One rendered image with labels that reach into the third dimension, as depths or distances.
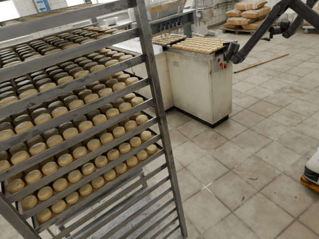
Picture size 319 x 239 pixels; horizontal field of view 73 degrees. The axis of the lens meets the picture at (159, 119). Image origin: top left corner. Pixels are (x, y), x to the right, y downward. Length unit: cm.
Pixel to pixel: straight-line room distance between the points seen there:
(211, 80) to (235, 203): 115
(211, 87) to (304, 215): 130
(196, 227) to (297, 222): 69
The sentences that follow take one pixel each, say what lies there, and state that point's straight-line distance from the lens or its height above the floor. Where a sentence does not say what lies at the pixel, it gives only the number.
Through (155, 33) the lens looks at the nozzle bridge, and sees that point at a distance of 263.
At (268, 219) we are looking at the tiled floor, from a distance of 186.
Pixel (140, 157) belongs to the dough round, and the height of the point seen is 88.
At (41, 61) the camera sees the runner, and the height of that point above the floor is 141.
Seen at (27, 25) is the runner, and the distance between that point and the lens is 68.
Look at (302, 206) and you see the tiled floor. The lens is 199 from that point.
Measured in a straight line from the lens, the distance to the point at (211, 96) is 233.
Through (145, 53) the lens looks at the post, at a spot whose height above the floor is 134.
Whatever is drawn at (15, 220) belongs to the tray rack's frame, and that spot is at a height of 99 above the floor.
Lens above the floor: 155
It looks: 33 degrees down
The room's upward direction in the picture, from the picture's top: 12 degrees counter-clockwise
